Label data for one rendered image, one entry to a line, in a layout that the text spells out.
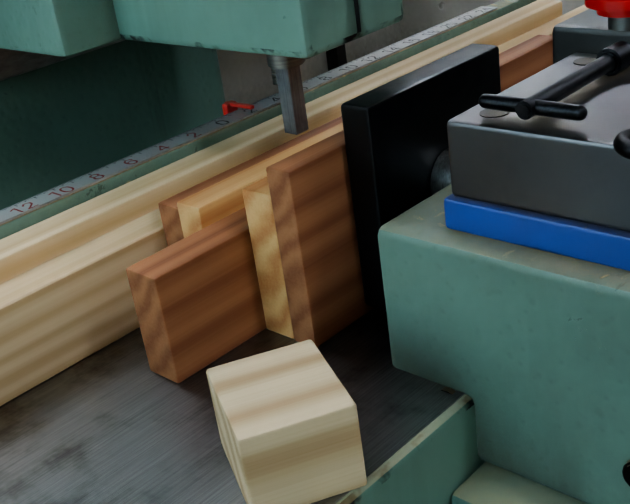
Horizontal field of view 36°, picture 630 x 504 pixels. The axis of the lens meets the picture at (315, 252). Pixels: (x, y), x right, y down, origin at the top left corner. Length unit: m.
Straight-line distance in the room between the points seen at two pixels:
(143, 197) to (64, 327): 0.07
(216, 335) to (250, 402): 0.09
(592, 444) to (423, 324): 0.07
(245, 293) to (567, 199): 0.15
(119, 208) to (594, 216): 0.22
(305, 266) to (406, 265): 0.05
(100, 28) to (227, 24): 0.09
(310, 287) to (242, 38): 0.13
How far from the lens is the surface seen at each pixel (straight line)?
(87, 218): 0.43
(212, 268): 0.38
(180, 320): 0.38
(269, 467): 0.30
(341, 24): 0.43
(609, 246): 0.31
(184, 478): 0.34
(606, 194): 0.30
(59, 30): 0.50
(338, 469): 0.31
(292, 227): 0.37
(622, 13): 0.38
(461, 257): 0.33
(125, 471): 0.35
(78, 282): 0.41
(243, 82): 3.76
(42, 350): 0.41
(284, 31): 0.43
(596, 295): 0.30
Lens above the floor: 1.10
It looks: 26 degrees down
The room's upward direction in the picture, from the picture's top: 8 degrees counter-clockwise
